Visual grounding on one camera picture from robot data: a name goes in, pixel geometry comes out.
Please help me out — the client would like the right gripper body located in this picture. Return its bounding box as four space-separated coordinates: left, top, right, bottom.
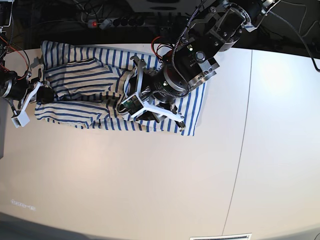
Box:
0 70 38 103

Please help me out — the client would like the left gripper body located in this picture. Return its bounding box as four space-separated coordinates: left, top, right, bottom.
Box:
142 63 193 103

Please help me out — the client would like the blue white striped T-shirt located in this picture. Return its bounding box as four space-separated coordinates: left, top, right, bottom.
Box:
35 40 206 136

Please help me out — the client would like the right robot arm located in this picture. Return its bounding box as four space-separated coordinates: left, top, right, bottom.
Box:
0 31 54 104

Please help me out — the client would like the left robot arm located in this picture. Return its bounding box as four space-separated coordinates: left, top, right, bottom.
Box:
121 0 277 130

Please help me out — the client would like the grey box at left edge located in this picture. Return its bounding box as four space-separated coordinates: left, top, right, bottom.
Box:
0 98 8 159

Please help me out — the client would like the black power strip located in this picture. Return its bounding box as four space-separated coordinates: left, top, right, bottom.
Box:
86 16 176 29

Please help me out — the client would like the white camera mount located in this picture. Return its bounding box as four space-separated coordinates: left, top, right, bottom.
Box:
121 56 186 126
11 81 45 128

